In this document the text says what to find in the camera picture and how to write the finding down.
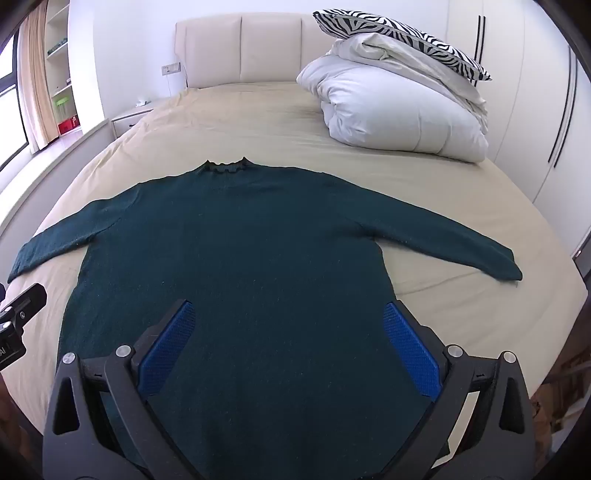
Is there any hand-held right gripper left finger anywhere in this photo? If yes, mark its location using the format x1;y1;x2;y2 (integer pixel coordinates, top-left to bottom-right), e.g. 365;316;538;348
41;299;205;480

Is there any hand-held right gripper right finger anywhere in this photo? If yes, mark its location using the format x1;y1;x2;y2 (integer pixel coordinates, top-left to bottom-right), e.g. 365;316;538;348
382;300;539;480

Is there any dark green fleece blanket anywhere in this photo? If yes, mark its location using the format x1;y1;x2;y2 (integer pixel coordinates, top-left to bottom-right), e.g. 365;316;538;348
7;157;523;480

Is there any white window ledge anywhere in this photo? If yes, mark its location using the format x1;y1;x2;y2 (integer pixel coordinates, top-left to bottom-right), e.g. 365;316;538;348
0;117;112;241

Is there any window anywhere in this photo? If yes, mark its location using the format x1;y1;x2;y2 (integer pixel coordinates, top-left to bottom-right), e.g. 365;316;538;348
0;34;31;172

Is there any green container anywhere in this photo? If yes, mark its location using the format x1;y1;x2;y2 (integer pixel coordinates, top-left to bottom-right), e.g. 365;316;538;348
52;95;75;121

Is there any white nightstand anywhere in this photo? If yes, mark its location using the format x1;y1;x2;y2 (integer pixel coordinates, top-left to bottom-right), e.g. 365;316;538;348
111;99;156;137

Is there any beige curtain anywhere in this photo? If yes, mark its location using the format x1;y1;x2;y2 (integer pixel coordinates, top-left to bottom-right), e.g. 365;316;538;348
18;9;61;151

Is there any bed with beige sheet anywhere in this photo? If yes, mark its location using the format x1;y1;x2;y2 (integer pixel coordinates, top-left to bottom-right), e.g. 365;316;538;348
0;83;589;416

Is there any white folded duvet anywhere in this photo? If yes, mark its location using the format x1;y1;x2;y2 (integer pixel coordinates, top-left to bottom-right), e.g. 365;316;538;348
295;32;490;163

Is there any white wardrobe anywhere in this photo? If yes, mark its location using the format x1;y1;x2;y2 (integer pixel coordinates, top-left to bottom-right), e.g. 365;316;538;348
445;0;591;259

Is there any cream padded headboard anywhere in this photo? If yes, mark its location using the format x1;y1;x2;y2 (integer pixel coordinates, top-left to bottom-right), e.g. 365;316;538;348
174;13;334;90

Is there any zebra print pillow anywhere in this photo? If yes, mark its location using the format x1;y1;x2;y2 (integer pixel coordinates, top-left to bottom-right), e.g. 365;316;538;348
313;9;493;83

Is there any white wall shelf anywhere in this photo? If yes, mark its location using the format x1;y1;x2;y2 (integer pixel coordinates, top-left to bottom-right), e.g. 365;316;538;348
44;0;82;139

